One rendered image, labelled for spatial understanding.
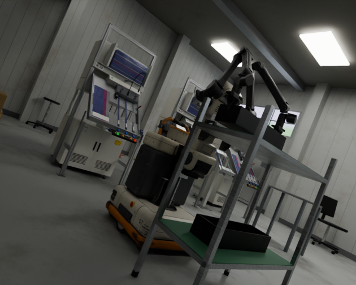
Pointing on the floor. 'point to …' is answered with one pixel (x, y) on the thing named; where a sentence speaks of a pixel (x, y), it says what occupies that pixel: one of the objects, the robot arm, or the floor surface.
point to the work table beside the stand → (295, 220)
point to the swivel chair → (327, 203)
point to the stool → (44, 116)
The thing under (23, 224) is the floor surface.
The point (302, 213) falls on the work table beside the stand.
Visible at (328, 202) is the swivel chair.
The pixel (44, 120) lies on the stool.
